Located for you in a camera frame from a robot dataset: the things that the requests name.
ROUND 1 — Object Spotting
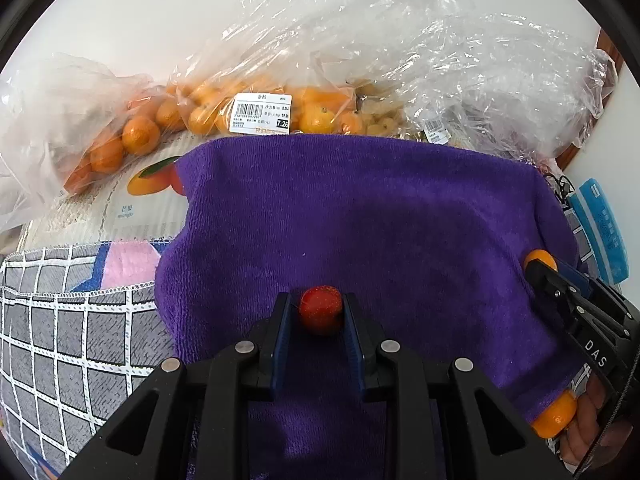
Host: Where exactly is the orange mandarin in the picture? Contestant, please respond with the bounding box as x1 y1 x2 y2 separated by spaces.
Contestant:
530 392 577 438
523 249 559 273

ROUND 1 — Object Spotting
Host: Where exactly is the purple towel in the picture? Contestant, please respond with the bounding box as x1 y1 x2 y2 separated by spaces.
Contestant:
154 134 588 480

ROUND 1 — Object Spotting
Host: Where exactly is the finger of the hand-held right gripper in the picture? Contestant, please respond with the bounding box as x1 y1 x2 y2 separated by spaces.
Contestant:
555 259 609 307
524 259 583 333

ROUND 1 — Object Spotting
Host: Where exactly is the blue packet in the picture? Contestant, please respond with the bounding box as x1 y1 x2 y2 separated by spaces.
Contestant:
569 177 630 284

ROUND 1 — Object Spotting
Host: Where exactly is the person's right hand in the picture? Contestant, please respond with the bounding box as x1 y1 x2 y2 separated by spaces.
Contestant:
559 377 637 467

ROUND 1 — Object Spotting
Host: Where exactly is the clear bag of mandarins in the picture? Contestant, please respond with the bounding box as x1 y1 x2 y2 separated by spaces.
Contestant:
0 52 187 233

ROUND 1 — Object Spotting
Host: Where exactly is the woven mat with mango print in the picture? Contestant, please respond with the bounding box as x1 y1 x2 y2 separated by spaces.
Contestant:
22 130 201 253

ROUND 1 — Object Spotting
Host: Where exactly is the labelled clear bag of kumquats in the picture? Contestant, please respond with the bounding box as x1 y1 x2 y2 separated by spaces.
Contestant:
169 57 362 138

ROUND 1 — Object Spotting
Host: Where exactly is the brown wooden door frame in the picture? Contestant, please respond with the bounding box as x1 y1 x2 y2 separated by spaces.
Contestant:
555 27 624 172

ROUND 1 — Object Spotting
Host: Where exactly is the clear bag of yellow berries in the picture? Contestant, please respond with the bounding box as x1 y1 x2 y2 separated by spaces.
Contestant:
350 82 413 139

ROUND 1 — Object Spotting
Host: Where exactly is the grey checkered blanket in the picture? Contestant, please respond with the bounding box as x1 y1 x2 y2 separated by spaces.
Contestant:
0 175 626 480

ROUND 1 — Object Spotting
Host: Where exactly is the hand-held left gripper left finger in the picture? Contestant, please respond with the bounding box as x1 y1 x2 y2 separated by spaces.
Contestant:
57 291 293 480

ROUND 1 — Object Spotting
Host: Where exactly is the small red fruit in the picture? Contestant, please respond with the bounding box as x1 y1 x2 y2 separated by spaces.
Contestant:
298 286 344 337

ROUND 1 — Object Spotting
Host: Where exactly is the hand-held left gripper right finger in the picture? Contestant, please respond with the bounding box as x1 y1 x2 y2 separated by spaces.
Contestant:
342 294 576 480

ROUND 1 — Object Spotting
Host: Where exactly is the crumpled clear plastic bag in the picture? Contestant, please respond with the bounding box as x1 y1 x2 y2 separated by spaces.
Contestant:
310 0 621 162

